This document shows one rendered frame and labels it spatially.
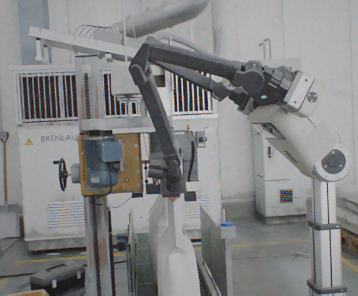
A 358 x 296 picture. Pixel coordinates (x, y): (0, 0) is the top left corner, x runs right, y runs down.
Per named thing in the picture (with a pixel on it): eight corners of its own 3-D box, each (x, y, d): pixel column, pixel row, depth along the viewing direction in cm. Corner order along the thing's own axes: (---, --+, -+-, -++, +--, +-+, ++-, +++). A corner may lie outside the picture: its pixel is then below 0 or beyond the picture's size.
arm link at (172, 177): (180, 175, 173) (182, 164, 176) (161, 173, 173) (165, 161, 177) (179, 186, 178) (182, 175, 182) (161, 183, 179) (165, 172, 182)
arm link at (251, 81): (132, 38, 146) (139, 29, 154) (126, 77, 153) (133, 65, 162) (268, 74, 145) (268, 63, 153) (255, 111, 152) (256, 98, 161)
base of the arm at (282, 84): (294, 74, 156) (278, 106, 156) (273, 63, 155) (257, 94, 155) (303, 71, 147) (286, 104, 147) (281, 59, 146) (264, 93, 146)
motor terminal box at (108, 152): (122, 165, 216) (121, 141, 216) (102, 167, 211) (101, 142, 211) (116, 164, 223) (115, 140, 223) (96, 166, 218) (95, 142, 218)
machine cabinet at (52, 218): (226, 242, 523) (218, 57, 512) (22, 257, 502) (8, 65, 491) (210, 221, 638) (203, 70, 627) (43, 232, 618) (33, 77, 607)
